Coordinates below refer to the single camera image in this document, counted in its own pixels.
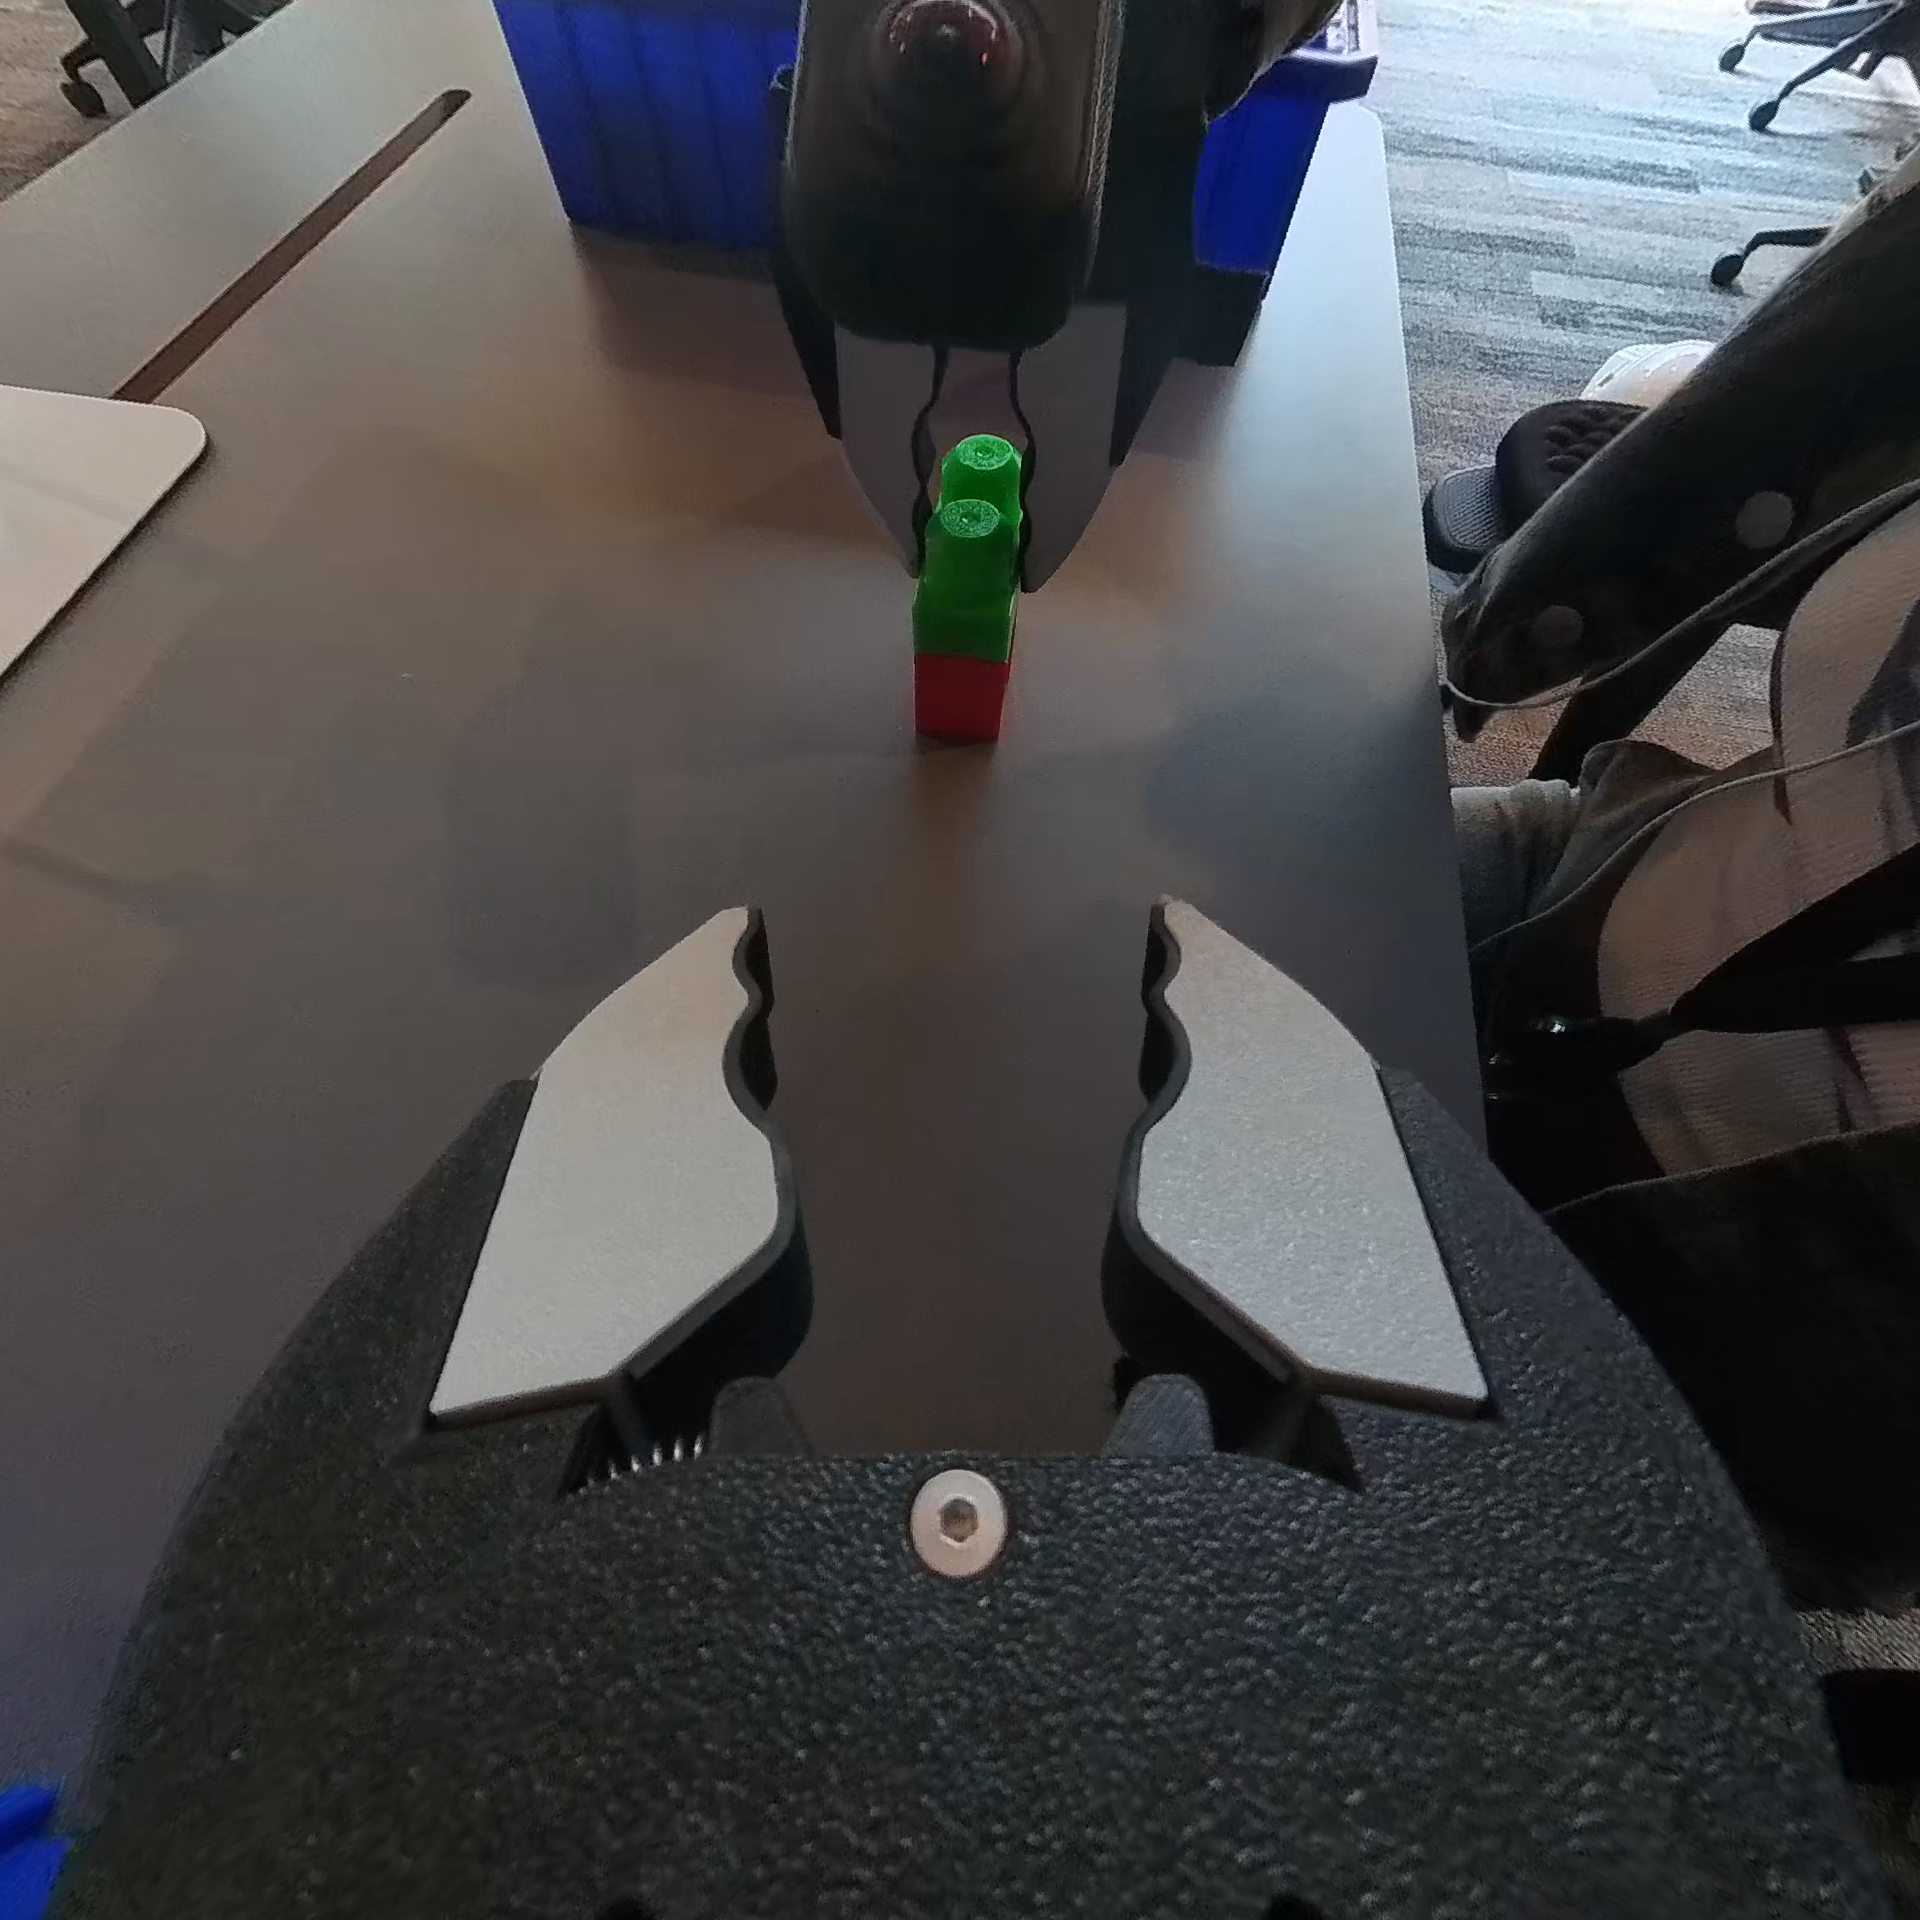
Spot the black chair armrest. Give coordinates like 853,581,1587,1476
1421,397,1652,578

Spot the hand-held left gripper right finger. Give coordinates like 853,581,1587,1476
1101,895,1496,1483

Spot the black office chair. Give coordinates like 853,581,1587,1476
58,0,291,119
1716,0,1920,134
1709,141,1920,291

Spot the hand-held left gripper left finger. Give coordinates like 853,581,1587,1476
428,902,819,1490

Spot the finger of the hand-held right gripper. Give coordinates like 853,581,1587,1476
832,330,941,583
1017,296,1129,589

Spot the blue ribbed plastic bin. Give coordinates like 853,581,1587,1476
0,1775,68,1920
491,0,1378,367

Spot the person's right forearm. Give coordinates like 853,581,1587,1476
1200,0,1347,119

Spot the green two-stud mega block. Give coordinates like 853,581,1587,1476
913,431,1038,662

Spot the red mega block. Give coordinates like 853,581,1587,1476
913,652,1010,740

